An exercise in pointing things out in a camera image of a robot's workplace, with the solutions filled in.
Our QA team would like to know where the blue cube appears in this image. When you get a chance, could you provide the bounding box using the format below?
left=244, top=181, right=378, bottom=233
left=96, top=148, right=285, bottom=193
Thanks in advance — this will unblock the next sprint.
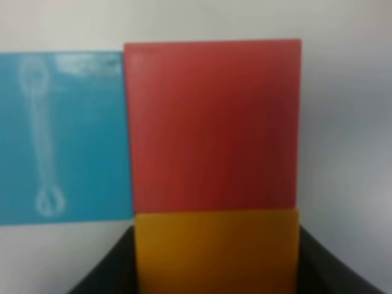
left=1, top=51, right=133, bottom=225

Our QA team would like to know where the orange cube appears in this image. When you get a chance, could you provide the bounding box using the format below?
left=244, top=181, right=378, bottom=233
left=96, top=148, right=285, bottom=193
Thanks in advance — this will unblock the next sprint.
left=135, top=209, right=300, bottom=293

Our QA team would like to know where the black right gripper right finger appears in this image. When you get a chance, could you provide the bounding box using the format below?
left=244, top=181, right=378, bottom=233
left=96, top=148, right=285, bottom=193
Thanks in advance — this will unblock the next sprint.
left=296, top=227, right=382, bottom=294

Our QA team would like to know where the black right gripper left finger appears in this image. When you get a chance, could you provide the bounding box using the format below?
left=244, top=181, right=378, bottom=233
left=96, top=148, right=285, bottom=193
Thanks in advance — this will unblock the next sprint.
left=70, top=226, right=138, bottom=294

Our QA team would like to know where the red cube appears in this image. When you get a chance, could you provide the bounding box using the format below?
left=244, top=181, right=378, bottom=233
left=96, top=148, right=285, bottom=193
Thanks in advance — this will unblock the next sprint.
left=124, top=39, right=302, bottom=213

